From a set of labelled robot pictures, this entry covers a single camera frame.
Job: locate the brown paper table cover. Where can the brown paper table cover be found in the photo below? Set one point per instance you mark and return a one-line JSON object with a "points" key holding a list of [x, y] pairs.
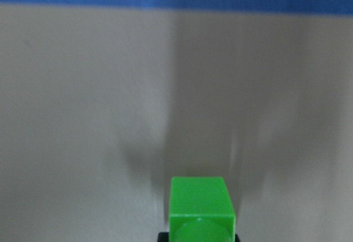
{"points": [[104, 101]]}

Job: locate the green toy block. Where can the green toy block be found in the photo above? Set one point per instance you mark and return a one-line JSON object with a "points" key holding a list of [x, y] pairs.
{"points": [[200, 209]]}

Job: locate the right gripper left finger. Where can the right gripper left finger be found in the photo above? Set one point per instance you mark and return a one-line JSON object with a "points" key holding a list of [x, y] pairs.
{"points": [[163, 237]]}

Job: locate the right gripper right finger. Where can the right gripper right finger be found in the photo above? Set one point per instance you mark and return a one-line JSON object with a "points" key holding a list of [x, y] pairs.
{"points": [[237, 239]]}

